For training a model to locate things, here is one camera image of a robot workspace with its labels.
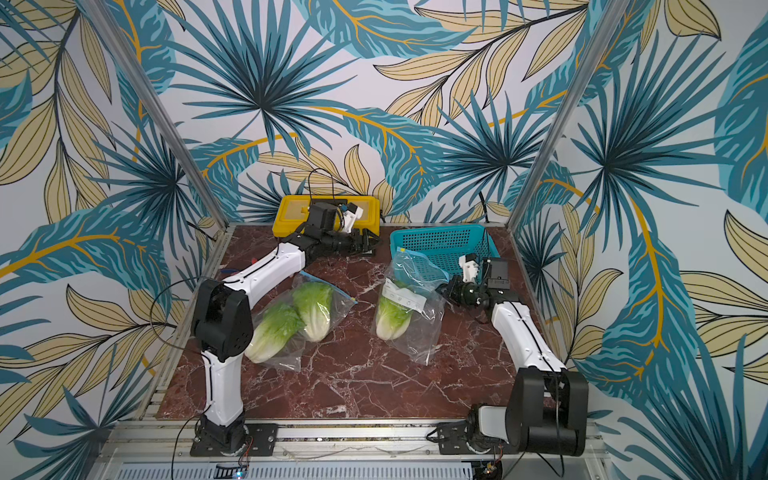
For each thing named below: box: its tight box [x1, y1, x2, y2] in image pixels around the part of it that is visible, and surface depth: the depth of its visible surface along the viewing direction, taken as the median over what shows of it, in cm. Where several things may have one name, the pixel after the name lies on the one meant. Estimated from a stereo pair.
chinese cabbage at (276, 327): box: [245, 303, 307, 363], surface depth 85 cm
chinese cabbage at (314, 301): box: [293, 281, 333, 343], surface depth 90 cm
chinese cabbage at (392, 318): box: [376, 296, 413, 341], surface depth 85 cm
